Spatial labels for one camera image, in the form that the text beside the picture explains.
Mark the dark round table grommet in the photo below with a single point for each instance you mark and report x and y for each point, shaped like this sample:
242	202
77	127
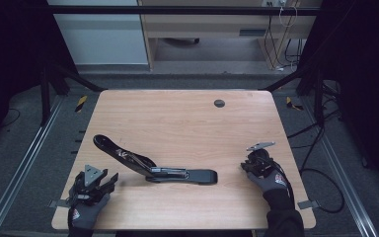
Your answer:
219	103

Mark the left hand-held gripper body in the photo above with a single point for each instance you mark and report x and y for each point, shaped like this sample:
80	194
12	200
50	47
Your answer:
90	184

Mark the black frame strut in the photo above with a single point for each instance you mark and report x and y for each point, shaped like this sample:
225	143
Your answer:
309	79
56	82

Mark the black curtain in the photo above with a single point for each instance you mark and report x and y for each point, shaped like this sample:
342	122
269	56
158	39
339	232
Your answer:
13	59
368	82

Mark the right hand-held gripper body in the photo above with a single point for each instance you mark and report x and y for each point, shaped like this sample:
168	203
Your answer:
261	159

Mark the aluminium floor rail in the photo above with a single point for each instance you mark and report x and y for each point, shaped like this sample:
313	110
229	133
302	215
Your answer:
23	164
342	171

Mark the black stapler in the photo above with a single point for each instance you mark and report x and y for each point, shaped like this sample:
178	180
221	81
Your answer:
164	173

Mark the person's left hand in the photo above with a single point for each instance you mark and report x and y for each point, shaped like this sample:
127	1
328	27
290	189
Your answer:
87	214

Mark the white cabinet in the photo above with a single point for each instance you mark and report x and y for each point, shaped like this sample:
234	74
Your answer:
102	39

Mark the black horizontal frame bar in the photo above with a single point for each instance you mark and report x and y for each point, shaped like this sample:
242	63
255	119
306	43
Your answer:
177	10

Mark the grey tape tab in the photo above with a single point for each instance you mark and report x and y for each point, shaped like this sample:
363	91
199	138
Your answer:
57	204
307	204

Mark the person's right hand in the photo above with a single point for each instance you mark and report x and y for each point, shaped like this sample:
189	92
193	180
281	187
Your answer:
269	182

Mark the light wooden desk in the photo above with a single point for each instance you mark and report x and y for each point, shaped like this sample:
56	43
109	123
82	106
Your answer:
210	24

